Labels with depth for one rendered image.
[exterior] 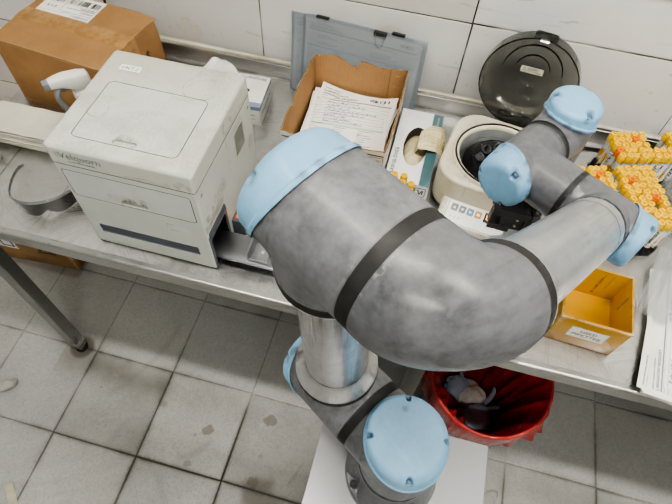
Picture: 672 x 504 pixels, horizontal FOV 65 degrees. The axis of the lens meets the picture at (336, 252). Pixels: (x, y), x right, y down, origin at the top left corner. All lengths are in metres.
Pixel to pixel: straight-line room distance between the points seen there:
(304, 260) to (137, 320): 1.79
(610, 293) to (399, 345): 0.91
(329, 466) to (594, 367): 0.56
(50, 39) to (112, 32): 0.14
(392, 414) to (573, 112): 0.47
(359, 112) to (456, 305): 1.04
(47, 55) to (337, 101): 0.69
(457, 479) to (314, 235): 0.67
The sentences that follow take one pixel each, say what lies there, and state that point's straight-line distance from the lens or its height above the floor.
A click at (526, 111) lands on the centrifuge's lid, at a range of 1.38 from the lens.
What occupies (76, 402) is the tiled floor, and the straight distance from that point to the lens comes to 2.10.
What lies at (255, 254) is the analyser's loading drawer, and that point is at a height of 0.91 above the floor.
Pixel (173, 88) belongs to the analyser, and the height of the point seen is 1.17.
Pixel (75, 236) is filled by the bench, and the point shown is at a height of 0.87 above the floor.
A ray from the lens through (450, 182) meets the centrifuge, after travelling 1.18.
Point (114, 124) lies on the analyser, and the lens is 1.04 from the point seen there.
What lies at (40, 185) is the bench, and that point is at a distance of 1.42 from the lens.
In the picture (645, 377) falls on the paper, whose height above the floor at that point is 0.89.
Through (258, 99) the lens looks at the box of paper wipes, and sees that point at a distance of 1.40.
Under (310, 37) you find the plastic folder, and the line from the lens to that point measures 1.43.
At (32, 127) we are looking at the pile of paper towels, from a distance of 1.52.
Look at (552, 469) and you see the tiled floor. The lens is 2.04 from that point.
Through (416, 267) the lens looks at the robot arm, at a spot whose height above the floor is 1.56.
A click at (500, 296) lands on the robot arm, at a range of 0.38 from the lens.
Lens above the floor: 1.85
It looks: 57 degrees down
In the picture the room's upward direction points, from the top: 4 degrees clockwise
